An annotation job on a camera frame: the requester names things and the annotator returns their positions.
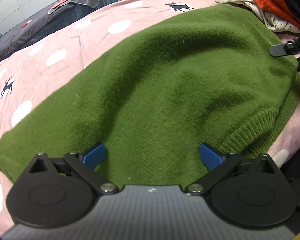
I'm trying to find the green knitted sweater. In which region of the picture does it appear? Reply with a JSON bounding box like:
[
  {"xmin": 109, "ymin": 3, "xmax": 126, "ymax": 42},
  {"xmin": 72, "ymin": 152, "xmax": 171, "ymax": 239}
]
[{"xmin": 0, "ymin": 4, "xmax": 300, "ymax": 186}]

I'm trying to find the red item on bed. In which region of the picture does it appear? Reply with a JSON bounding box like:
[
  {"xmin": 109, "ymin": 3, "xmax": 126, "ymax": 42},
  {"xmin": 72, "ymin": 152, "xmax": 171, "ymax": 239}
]
[{"xmin": 51, "ymin": 0, "xmax": 68, "ymax": 9}]

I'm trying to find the white dotted garment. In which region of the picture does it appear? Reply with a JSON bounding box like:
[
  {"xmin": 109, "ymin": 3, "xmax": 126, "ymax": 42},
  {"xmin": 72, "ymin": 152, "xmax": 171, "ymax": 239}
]
[{"xmin": 215, "ymin": 0, "xmax": 300, "ymax": 34}]

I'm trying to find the dark grey treatment bed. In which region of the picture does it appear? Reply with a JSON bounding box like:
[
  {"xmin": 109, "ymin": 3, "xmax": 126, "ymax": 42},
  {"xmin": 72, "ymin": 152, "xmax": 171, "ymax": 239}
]
[{"xmin": 0, "ymin": 0, "xmax": 118, "ymax": 62}]

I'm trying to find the pink polka dot bedsheet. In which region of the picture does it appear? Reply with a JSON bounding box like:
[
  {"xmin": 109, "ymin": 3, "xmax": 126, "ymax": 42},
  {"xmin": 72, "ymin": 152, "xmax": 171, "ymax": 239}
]
[{"xmin": 0, "ymin": 0, "xmax": 300, "ymax": 235}]

